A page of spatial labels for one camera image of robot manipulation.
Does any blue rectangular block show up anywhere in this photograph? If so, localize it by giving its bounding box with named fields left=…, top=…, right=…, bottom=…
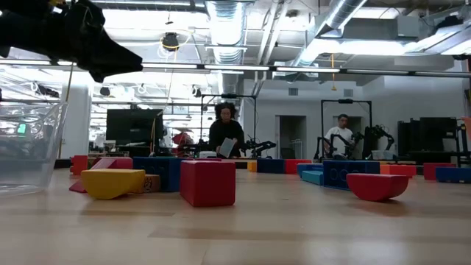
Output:
left=256, top=158, right=286, bottom=174
left=435, top=167, right=471, bottom=184

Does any red wedge block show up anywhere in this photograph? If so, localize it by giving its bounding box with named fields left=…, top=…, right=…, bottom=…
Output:
left=68, top=158, right=118, bottom=194

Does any black gantry frame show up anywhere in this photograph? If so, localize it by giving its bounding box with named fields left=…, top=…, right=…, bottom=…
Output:
left=320, top=98, right=373, bottom=160

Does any light blue block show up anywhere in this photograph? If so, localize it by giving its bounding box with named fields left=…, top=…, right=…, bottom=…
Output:
left=301, top=170, right=325, bottom=186

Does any silver round ventilation duct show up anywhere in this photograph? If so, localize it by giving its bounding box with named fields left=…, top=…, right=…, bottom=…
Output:
left=205, top=0, right=247, bottom=97

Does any dark blue long block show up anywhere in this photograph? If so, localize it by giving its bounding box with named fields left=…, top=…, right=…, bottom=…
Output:
left=297, top=163, right=325, bottom=174

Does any red half-cylinder block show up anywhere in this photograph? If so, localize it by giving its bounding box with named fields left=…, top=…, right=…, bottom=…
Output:
left=346, top=173, right=410, bottom=202

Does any yellow curved block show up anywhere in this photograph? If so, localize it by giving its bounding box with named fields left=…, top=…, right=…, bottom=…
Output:
left=80, top=168, right=146, bottom=200

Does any grey sheet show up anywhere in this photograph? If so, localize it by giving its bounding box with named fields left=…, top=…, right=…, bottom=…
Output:
left=219, top=137, right=237, bottom=158

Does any black monitor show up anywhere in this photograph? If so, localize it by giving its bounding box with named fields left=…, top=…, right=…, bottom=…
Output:
left=106, top=108, right=164, bottom=147

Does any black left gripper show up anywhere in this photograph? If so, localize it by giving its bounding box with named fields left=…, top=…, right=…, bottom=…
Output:
left=0, top=0, right=144, bottom=84

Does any red bag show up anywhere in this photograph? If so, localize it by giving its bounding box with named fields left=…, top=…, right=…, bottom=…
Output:
left=171, top=131, right=195, bottom=155

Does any black dome fixture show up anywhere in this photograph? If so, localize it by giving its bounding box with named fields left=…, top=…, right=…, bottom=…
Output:
left=160, top=32, right=180, bottom=52

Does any red rectangular block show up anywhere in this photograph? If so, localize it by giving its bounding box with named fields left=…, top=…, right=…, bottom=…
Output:
left=422, top=163, right=457, bottom=181

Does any long linear light fixture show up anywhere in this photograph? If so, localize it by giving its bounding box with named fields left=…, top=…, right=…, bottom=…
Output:
left=0, top=58, right=471, bottom=79

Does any clear plastic bin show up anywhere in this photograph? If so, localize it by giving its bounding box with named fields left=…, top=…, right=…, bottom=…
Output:
left=0, top=101, right=70, bottom=197

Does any red-orange studded brick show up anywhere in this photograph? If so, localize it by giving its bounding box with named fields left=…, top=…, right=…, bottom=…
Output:
left=379, top=163, right=417, bottom=178

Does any person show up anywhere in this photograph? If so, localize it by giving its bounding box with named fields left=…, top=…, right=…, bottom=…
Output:
left=323, top=113, right=356, bottom=160
left=208, top=102, right=246, bottom=159

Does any wooden block with print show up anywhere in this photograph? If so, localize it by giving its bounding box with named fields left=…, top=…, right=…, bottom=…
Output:
left=132, top=174, right=162, bottom=194

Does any red cube block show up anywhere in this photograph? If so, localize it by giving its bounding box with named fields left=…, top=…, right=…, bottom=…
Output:
left=180, top=160, right=237, bottom=208

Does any silver slanted ventilation duct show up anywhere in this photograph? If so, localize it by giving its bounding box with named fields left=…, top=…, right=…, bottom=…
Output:
left=292, top=0, right=369, bottom=69

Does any black cabinet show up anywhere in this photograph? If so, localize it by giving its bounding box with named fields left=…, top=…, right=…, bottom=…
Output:
left=397, top=116, right=459, bottom=154

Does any blue studded brick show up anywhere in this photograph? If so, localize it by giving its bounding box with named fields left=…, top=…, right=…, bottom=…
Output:
left=322, top=160, right=381, bottom=191
left=132, top=157, right=185, bottom=193

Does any red-orange long block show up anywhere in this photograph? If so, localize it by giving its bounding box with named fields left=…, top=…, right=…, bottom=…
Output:
left=284, top=158, right=313, bottom=175

